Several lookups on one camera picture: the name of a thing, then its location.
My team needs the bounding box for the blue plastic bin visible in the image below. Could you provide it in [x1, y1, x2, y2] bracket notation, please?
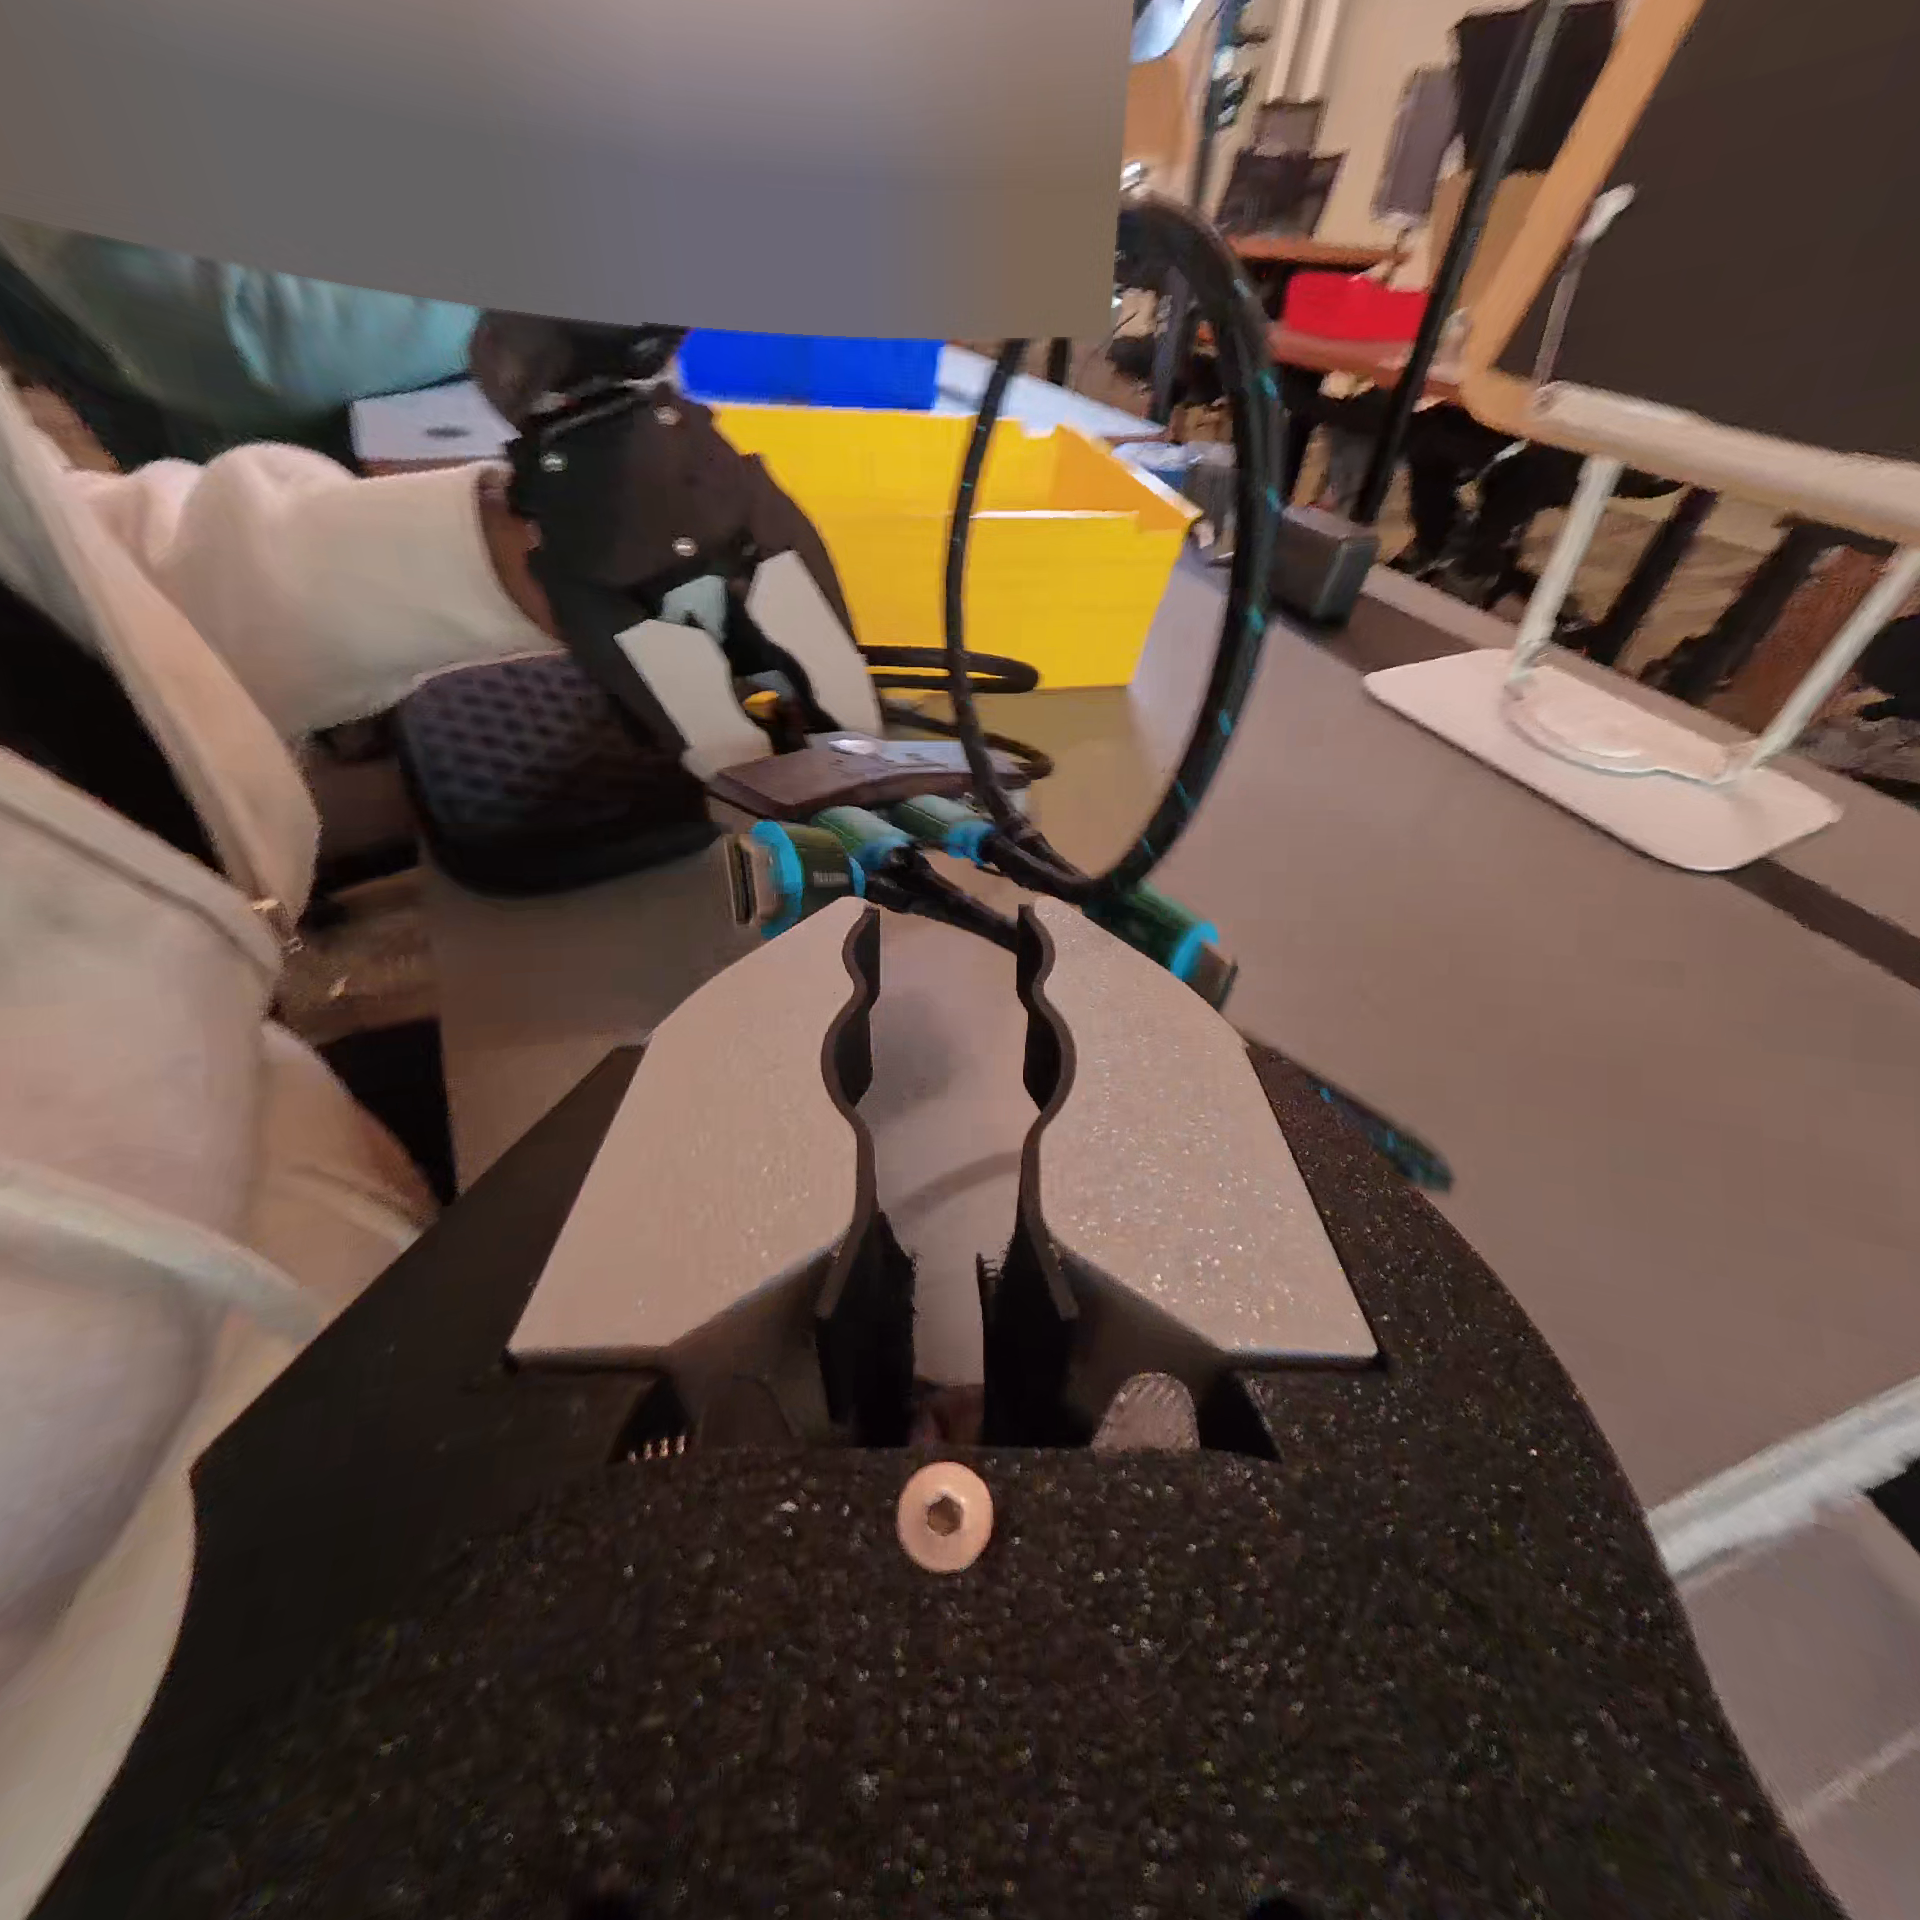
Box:
[675, 329, 945, 408]

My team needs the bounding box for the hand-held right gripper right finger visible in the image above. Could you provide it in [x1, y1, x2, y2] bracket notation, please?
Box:
[977, 901, 1383, 1444]

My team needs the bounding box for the black HDMI switch box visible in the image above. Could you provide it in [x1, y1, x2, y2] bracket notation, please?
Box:
[703, 732, 1038, 824]

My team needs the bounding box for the white cord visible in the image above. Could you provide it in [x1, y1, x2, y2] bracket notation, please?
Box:
[0, 1160, 309, 1336]

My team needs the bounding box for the person's white hoodie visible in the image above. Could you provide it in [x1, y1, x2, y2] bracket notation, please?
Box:
[0, 374, 453, 1920]

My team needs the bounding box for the yellow plastic bin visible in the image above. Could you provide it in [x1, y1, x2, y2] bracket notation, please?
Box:
[703, 402, 1201, 693]

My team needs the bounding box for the white monitor stand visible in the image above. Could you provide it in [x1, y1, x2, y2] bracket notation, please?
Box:
[1363, 186, 1920, 876]

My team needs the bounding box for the computer monitor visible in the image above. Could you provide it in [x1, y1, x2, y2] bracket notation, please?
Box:
[1457, 0, 1920, 460]

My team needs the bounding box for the red plastic bin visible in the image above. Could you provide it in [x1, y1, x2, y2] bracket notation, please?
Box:
[1281, 269, 1432, 345]

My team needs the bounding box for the small grey box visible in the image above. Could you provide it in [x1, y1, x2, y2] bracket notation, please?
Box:
[1275, 503, 1377, 624]

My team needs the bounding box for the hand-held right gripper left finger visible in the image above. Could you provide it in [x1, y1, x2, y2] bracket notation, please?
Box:
[508, 896, 921, 1444]

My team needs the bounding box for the plain desk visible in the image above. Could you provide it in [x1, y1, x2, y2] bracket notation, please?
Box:
[427, 556, 1920, 1518]

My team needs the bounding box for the white flat box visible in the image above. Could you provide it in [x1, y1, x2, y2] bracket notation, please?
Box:
[348, 381, 518, 470]

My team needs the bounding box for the black mesh chair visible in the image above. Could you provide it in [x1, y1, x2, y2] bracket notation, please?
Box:
[397, 650, 723, 896]

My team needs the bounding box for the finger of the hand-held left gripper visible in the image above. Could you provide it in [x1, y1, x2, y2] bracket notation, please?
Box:
[742, 545, 886, 741]
[612, 612, 779, 784]

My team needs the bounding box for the person's left forearm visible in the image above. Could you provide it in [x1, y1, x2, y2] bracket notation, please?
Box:
[67, 440, 559, 741]

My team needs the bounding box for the black braided cable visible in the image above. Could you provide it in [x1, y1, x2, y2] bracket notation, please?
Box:
[1311, 1071, 1453, 1193]
[936, 342, 1103, 902]
[1101, 193, 1296, 902]

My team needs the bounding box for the black tripod pole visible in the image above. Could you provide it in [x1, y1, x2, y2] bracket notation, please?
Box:
[1357, 0, 1561, 511]

